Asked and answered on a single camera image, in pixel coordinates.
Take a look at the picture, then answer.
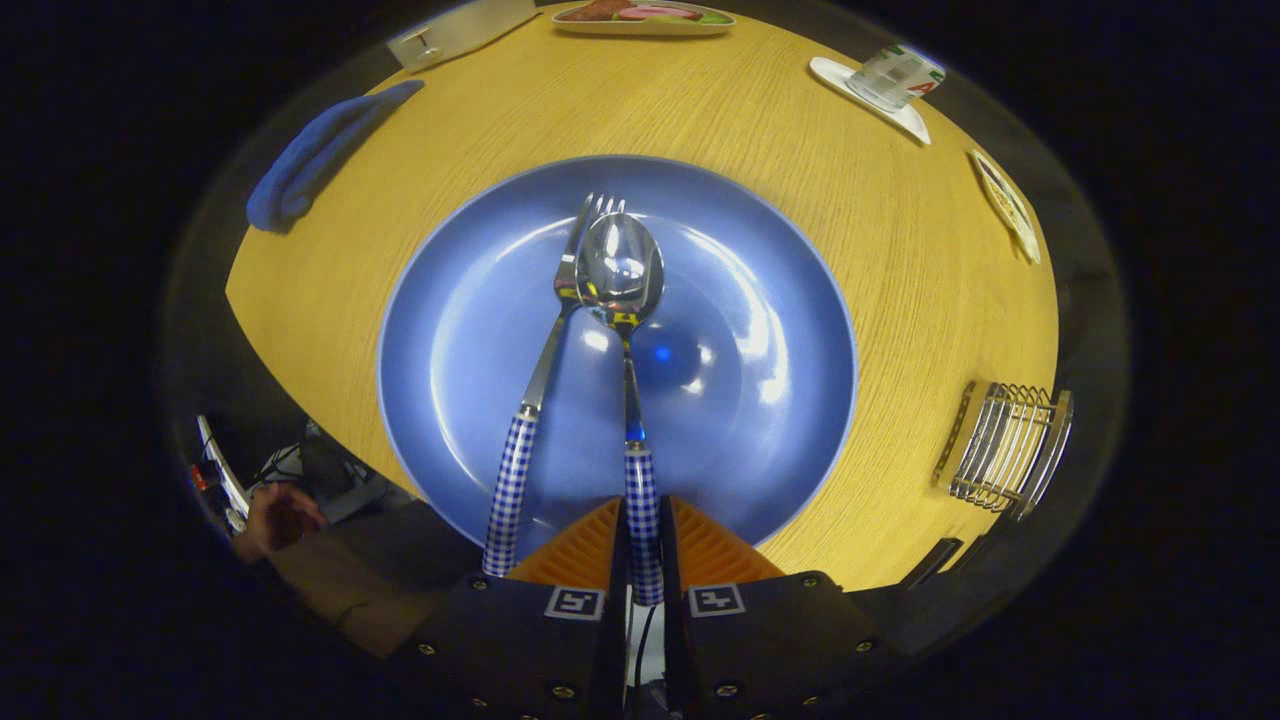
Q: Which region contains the black cable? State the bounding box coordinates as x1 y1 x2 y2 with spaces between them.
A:
632 603 659 701

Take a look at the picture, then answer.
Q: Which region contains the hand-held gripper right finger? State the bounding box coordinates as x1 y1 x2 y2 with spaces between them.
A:
660 495 901 720

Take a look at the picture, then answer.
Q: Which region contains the spoon with checkered handle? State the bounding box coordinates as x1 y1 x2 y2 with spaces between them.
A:
577 212 666 607

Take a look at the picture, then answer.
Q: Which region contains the blue folded cloth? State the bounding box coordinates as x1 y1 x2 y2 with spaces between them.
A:
246 80 426 234

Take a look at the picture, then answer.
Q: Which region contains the small patterned side plate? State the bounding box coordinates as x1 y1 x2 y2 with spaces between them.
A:
968 148 1043 266

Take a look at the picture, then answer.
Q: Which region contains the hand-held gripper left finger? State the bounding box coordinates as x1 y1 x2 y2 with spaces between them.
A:
385 497 629 720

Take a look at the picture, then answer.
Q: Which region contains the white square coaster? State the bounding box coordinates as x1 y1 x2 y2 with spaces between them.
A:
808 56 932 146

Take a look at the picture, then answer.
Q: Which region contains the small white drink bottle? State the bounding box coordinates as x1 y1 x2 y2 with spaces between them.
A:
847 44 947 111

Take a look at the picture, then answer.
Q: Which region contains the black flat bar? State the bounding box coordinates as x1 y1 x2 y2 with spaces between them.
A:
900 537 966 591

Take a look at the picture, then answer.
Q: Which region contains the blue round plate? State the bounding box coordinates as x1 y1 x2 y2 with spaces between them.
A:
376 154 859 581

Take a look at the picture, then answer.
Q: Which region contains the fork with checkered handle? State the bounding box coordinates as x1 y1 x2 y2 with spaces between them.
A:
482 193 626 579

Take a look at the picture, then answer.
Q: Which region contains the plate with food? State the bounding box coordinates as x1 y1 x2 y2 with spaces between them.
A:
552 0 737 37

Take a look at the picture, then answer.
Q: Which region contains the white laptop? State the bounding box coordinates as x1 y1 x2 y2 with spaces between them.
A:
190 413 253 538

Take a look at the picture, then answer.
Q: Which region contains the white toaster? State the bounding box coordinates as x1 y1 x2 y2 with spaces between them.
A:
387 0 541 73

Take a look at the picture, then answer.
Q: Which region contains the metal wire rack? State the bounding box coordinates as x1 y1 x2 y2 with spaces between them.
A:
932 380 1074 521

